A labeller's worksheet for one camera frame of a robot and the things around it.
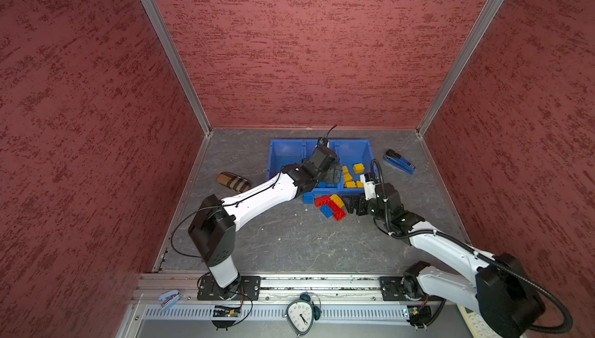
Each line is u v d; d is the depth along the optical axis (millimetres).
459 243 494
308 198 944
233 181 970
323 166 629
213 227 440
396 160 1063
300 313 668
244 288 740
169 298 709
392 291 737
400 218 638
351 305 725
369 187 749
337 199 942
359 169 1007
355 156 1091
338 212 897
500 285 405
